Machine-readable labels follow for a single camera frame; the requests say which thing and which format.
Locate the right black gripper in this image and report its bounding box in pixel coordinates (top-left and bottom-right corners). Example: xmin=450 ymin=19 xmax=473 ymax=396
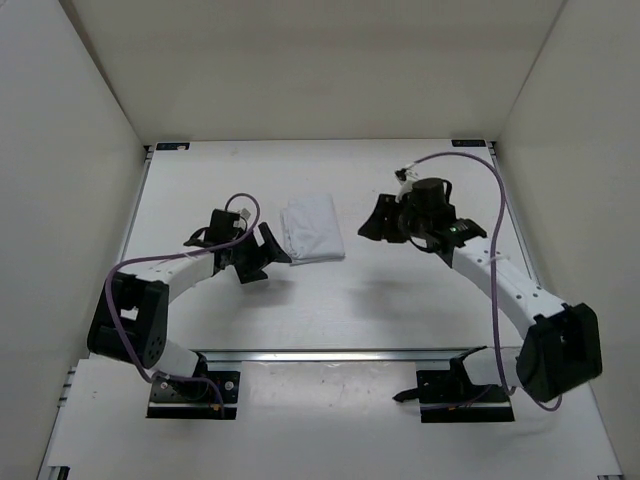
xmin=358 ymin=196 xmax=429 ymax=245

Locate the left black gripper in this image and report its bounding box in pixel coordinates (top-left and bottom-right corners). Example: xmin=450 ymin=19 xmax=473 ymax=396
xmin=229 ymin=222 xmax=291 ymax=283

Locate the white skirt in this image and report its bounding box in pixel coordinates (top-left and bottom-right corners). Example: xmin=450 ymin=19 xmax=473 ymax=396
xmin=280 ymin=194 xmax=346 ymax=265

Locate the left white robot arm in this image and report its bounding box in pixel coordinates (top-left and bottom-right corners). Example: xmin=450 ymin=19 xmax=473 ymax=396
xmin=87 ymin=209 xmax=292 ymax=398

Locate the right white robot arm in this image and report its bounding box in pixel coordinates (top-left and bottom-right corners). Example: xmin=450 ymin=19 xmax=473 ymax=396
xmin=358 ymin=178 xmax=603 ymax=403

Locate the right blue corner label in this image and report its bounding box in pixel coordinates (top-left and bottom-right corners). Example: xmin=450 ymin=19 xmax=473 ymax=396
xmin=451 ymin=139 xmax=486 ymax=148

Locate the blue corner label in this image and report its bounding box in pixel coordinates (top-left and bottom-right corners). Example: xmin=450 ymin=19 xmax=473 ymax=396
xmin=451 ymin=139 xmax=486 ymax=148
xmin=155 ymin=142 xmax=190 ymax=151

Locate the left blue corner label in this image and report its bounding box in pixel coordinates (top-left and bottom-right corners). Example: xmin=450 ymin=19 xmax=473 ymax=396
xmin=155 ymin=142 xmax=190 ymax=151

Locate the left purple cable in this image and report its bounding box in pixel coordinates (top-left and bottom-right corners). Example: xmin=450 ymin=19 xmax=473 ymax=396
xmin=106 ymin=193 xmax=261 ymax=419

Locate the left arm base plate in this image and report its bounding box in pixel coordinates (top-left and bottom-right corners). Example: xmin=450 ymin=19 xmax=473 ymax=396
xmin=146 ymin=366 xmax=241 ymax=421

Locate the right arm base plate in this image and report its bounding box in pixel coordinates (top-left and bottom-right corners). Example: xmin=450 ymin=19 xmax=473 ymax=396
xmin=393 ymin=370 xmax=515 ymax=424

